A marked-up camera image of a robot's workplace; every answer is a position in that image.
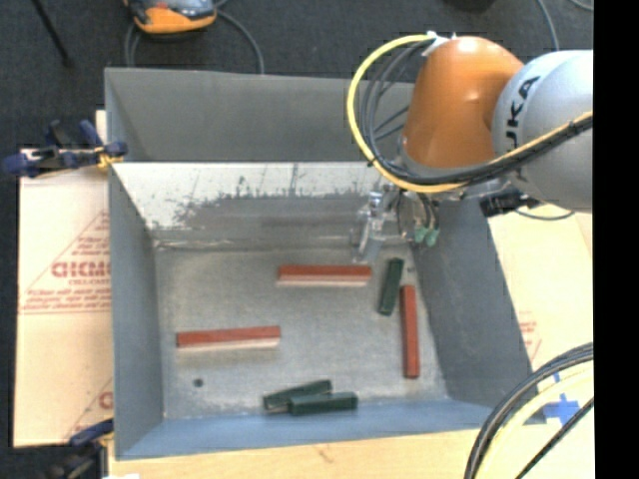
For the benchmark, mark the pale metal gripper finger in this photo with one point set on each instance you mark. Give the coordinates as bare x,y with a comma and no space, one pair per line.
363,237
377,245

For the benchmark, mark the dark green flat block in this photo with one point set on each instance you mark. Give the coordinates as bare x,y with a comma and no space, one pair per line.
294,396
324,403
390,287

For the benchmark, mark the red-brown flat block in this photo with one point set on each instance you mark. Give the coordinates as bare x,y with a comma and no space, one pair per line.
324,272
227,337
410,332

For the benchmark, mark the grey metal bin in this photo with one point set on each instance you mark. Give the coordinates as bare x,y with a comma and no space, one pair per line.
299,317

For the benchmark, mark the brown cardboard board, red print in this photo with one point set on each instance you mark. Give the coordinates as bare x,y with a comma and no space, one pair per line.
60,237

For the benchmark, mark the black cylinder on white bracket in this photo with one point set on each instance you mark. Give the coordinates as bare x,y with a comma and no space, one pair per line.
504,202

